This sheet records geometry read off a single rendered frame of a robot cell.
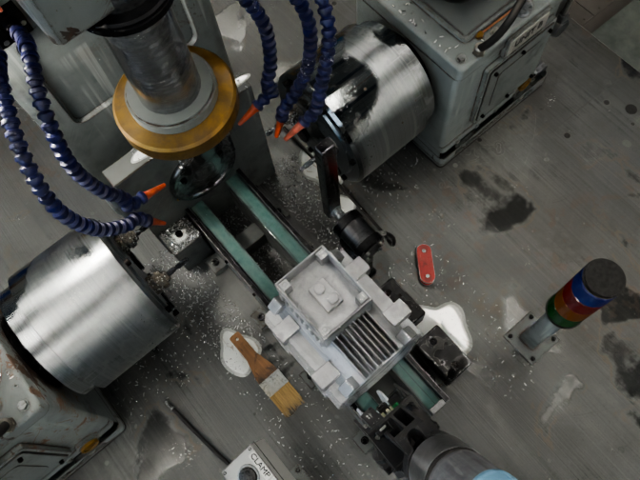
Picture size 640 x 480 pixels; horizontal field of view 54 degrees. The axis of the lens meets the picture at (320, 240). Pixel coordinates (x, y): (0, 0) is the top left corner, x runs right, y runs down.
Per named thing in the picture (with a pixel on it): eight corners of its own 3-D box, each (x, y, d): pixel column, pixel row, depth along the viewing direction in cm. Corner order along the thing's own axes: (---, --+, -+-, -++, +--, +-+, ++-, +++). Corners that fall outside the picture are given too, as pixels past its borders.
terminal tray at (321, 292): (278, 297, 106) (272, 285, 99) (326, 257, 108) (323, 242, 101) (325, 350, 102) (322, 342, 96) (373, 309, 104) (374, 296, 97)
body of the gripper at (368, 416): (394, 379, 81) (437, 409, 69) (431, 429, 82) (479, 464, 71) (349, 420, 79) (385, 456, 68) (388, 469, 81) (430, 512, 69)
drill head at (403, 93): (253, 147, 134) (230, 77, 111) (395, 38, 142) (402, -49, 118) (330, 228, 127) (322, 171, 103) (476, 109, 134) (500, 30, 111)
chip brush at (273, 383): (224, 343, 132) (223, 342, 131) (243, 327, 132) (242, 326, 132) (288, 419, 125) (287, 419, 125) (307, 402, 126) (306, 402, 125)
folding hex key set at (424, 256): (435, 285, 133) (436, 282, 131) (420, 286, 133) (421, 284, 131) (429, 246, 136) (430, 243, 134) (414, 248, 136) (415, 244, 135)
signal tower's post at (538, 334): (502, 336, 128) (563, 275, 89) (530, 310, 130) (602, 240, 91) (531, 366, 126) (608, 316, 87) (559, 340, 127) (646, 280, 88)
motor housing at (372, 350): (270, 332, 119) (255, 308, 102) (346, 269, 123) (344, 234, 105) (341, 415, 113) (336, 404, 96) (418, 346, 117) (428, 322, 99)
